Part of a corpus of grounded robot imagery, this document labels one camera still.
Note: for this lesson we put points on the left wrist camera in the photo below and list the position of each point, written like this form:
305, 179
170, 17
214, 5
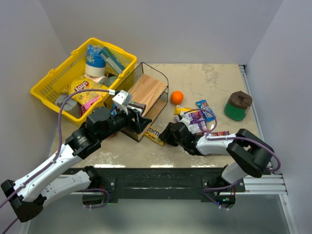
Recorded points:
121, 100

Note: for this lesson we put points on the blue M&M's bag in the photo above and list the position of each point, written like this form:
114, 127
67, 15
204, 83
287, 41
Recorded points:
113, 110
208, 113

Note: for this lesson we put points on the small yellow snack bar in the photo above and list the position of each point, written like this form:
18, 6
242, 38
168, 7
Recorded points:
179, 110

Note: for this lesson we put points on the orange near shelf back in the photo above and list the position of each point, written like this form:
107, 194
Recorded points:
177, 97

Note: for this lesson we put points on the pink tissue roll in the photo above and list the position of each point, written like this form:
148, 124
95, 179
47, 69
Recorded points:
100, 80

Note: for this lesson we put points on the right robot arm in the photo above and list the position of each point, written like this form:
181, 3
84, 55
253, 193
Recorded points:
251, 155

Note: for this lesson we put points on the green cup brown lid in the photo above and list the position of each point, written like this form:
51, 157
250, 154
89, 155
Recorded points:
238, 105

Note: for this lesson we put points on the green round ball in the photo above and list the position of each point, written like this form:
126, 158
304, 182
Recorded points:
110, 80

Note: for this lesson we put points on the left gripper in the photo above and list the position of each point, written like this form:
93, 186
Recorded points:
136, 120

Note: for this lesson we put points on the yellow plastic basket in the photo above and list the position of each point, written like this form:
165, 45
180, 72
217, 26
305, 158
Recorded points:
51, 86

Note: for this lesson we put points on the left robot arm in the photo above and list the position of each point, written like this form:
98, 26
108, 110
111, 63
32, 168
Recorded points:
31, 193

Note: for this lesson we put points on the yellow M&M's bag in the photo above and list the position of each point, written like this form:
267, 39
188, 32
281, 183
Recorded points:
153, 134

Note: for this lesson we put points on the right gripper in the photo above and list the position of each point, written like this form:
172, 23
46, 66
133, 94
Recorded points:
172, 131

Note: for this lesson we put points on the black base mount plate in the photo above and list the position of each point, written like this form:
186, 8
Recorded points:
202, 184

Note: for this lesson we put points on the brown chocolate bag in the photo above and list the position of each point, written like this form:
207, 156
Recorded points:
140, 107

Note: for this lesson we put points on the pink package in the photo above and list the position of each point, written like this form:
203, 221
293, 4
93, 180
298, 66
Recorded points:
85, 107

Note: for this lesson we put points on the teal box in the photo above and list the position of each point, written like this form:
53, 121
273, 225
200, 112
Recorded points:
111, 60

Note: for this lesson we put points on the purple Fox's candy bag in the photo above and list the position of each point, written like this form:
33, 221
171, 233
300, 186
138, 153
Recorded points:
194, 121

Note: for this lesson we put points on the wood and wire shelf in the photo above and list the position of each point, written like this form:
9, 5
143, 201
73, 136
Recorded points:
150, 87

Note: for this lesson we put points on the grey crumpled cloth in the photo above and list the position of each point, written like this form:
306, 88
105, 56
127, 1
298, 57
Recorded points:
71, 106

